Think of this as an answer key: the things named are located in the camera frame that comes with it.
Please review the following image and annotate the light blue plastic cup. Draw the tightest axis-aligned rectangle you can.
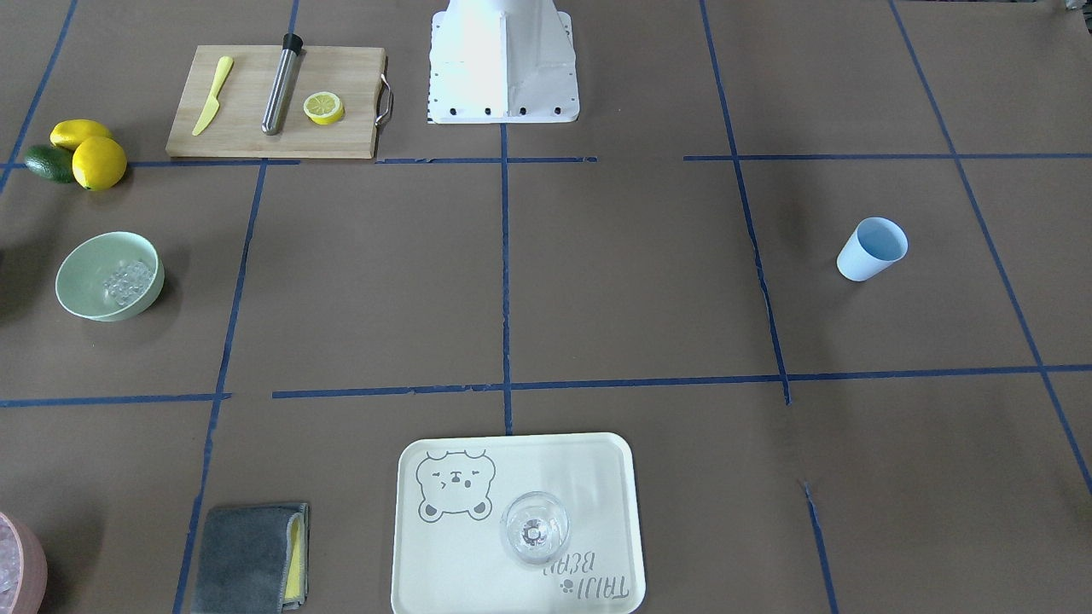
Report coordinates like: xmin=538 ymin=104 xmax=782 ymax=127
xmin=836 ymin=217 xmax=909 ymax=282

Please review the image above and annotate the green ceramic bowl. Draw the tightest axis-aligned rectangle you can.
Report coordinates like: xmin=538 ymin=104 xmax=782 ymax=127
xmin=54 ymin=232 xmax=166 ymax=322

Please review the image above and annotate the pink bowl of ice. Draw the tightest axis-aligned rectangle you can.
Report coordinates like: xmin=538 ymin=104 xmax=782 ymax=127
xmin=1 ymin=513 xmax=48 ymax=613

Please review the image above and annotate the clear wine glass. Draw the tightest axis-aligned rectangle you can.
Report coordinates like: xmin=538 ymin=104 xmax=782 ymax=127
xmin=502 ymin=492 xmax=571 ymax=566

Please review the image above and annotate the cream bear tray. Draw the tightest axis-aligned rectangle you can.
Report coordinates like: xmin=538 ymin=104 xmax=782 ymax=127
xmin=391 ymin=432 xmax=646 ymax=613

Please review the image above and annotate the lemon half slice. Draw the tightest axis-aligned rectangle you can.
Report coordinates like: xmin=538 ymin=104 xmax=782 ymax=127
xmin=302 ymin=92 xmax=345 ymax=125

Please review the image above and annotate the steel muddler black tip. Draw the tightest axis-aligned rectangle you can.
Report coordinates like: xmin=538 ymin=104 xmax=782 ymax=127
xmin=261 ymin=32 xmax=302 ymax=135

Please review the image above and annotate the wooden cutting board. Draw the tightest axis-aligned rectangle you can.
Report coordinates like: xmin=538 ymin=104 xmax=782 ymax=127
xmin=166 ymin=45 xmax=387 ymax=160

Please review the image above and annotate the grey folded cloth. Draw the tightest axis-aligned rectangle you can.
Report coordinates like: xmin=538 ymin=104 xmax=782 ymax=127
xmin=190 ymin=501 xmax=311 ymax=613

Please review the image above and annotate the yellow plastic knife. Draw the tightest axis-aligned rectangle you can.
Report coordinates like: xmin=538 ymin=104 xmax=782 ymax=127
xmin=191 ymin=55 xmax=234 ymax=135

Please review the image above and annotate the yellow lemon lower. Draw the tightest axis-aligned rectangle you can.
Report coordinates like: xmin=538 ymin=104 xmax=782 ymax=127
xmin=72 ymin=135 xmax=128 ymax=191

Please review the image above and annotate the yellow lemon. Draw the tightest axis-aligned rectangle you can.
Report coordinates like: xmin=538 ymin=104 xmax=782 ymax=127
xmin=49 ymin=118 xmax=112 ymax=152
xmin=72 ymin=135 xmax=128 ymax=191

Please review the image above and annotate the yellow lemon upper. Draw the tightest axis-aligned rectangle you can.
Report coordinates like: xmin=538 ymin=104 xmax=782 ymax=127
xmin=49 ymin=118 xmax=112 ymax=152

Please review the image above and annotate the green lime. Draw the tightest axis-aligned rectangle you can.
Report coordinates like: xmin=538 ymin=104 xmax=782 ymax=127
xmin=24 ymin=145 xmax=78 ymax=185

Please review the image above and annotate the white pedestal column base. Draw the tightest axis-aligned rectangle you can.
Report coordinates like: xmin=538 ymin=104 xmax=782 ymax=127
xmin=427 ymin=1 xmax=581 ymax=125

